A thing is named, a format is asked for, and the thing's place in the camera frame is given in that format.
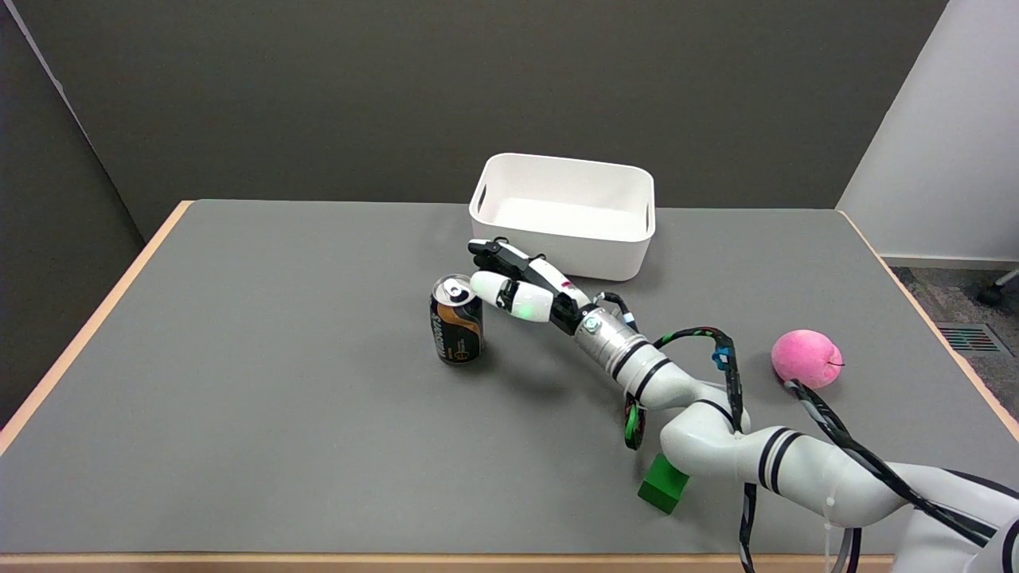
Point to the metal floor vent grille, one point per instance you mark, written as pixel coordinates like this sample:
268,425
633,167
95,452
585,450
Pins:
968,338

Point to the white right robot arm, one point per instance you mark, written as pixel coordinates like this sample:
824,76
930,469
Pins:
796,469

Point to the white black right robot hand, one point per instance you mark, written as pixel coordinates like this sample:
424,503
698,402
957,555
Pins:
525,301

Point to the white plastic storage bin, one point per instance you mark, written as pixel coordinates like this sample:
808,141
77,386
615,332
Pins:
561,223

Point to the pink toy peach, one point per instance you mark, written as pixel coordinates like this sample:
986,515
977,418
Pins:
804,356

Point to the green cube block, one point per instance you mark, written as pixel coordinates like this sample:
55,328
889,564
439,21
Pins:
659,489

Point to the black chair caster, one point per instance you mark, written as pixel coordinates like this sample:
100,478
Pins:
992,294

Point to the black gold drink can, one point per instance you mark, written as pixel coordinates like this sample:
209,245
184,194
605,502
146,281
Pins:
457,330

